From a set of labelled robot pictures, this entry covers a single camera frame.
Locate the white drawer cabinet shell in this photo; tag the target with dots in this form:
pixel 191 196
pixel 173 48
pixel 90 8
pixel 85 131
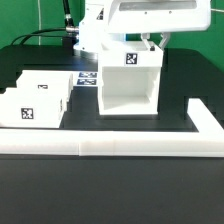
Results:
pixel 129 79

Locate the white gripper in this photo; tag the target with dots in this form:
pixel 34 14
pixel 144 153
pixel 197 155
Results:
pixel 156 16

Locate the white drawer box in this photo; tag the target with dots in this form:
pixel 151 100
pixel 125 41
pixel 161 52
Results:
pixel 38 109
pixel 58 81

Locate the white fiducial marker sheet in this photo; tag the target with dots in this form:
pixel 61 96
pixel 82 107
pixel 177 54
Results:
pixel 84 79

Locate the white drawer box rear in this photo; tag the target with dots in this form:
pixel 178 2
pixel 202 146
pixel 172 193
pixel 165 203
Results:
pixel 58 81

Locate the white L-shaped border wall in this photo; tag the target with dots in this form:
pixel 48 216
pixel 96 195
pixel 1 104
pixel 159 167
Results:
pixel 206 141

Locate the white drawer box front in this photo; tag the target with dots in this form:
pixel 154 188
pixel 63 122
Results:
pixel 38 109

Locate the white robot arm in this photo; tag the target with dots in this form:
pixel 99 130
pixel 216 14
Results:
pixel 92 29

